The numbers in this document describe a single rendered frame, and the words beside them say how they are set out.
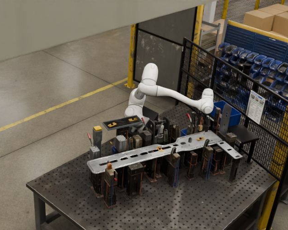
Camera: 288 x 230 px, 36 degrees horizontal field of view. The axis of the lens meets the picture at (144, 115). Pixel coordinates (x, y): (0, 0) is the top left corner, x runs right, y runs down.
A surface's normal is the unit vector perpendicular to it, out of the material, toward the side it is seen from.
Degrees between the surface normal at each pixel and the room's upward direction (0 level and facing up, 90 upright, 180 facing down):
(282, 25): 90
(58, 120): 0
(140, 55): 90
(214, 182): 0
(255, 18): 90
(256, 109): 90
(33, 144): 0
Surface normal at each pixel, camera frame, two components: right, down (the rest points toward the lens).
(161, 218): 0.07, -0.86
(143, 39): -0.68, 0.31
